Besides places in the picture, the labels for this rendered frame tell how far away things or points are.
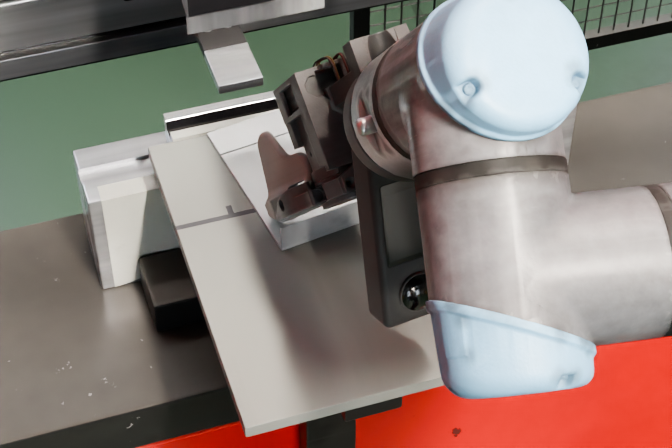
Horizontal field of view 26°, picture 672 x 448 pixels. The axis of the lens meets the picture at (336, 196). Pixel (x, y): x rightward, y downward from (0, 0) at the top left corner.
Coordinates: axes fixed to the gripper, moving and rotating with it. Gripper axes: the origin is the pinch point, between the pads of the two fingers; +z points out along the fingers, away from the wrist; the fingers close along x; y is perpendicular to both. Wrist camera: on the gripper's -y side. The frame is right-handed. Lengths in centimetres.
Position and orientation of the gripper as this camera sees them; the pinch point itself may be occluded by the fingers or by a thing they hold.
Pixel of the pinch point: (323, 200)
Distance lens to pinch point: 99.9
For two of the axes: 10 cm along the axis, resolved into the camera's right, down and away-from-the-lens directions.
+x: -8.9, 3.1, -3.2
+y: -3.4, -9.4, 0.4
